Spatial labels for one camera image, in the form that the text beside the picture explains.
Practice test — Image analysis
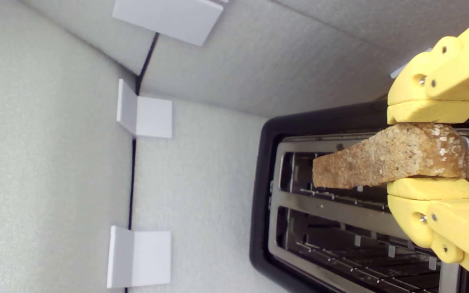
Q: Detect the black two-slot toaster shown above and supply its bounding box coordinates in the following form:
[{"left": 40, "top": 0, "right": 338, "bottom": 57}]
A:
[{"left": 249, "top": 98, "right": 469, "bottom": 293}]

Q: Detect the brown bread slice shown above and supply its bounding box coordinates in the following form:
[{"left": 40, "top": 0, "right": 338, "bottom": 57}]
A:
[{"left": 312, "top": 123, "right": 469, "bottom": 190}]

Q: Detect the white wall clip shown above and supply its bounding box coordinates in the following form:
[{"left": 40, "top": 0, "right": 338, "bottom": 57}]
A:
[
  {"left": 116, "top": 79, "right": 173, "bottom": 139},
  {"left": 112, "top": 0, "right": 224, "bottom": 46},
  {"left": 106, "top": 225, "right": 172, "bottom": 289}
]

